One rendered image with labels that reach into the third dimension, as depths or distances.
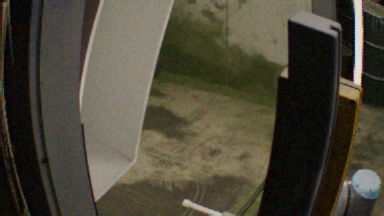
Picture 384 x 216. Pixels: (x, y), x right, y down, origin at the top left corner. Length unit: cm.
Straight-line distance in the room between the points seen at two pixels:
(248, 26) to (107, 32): 167
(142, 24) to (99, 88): 36
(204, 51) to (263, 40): 45
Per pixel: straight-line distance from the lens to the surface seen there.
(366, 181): 165
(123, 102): 245
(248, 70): 401
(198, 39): 408
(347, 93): 63
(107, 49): 241
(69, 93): 102
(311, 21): 55
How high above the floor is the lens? 180
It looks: 27 degrees down
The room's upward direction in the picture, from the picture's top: 2 degrees clockwise
